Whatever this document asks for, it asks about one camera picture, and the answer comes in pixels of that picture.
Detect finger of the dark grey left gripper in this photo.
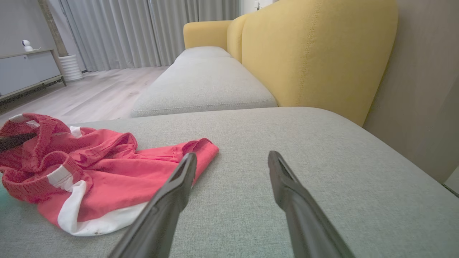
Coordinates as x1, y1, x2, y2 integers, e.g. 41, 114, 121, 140
0, 132, 38, 153

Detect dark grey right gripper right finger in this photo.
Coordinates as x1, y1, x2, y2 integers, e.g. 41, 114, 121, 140
268, 150, 356, 258

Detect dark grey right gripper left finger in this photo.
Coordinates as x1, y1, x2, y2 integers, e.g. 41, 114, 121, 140
108, 153, 198, 258

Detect red shorts with white trim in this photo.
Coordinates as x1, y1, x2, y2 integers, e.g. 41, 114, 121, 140
0, 113, 219, 237

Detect grey low sideboard cabinet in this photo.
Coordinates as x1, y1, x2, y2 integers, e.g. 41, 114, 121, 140
0, 49, 67, 104

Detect large grey sofa chaise cushion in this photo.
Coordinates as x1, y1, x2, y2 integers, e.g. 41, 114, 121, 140
0, 107, 459, 258

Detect white ribbed cylinder pot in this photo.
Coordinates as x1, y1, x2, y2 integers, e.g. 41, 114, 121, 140
58, 54, 84, 82

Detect brown wooden trunk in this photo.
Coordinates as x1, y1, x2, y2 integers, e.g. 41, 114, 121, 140
37, 0, 69, 58

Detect grey sofa seat cushion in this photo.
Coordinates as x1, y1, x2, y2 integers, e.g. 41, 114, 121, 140
175, 46, 233, 66
131, 56, 278, 118

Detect grey pleated curtain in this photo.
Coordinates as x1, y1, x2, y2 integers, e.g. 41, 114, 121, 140
59, 0, 241, 72

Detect wide yellow sofa backrest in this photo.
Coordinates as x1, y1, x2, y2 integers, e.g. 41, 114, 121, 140
242, 0, 399, 126

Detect yellow sofa armrest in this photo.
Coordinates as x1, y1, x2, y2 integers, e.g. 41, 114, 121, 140
183, 20, 233, 51

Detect narrow yellow sofa backrest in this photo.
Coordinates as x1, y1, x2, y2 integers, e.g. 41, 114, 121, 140
226, 14, 249, 63

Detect small white security camera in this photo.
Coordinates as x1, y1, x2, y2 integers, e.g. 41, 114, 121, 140
21, 39, 42, 53

